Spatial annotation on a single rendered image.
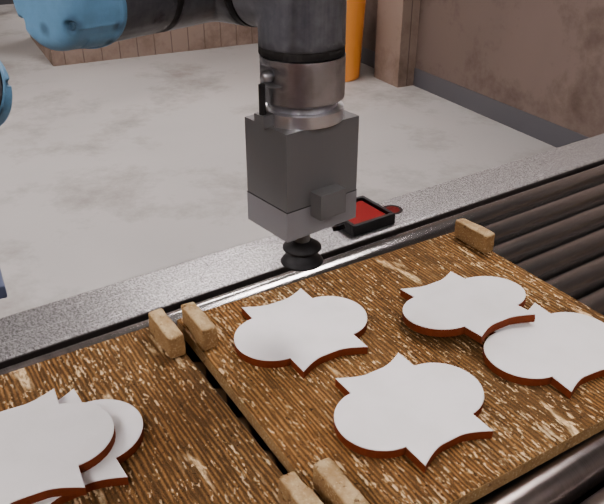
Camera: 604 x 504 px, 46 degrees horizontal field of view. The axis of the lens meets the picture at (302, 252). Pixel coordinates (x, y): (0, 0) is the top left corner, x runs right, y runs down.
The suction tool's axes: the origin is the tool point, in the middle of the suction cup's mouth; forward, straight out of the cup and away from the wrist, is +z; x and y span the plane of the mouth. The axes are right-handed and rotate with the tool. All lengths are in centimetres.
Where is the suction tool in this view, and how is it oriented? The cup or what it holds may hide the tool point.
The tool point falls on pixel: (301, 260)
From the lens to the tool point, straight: 71.2
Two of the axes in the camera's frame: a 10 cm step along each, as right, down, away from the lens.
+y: 7.8, -3.0, 5.4
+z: 0.0, 8.7, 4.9
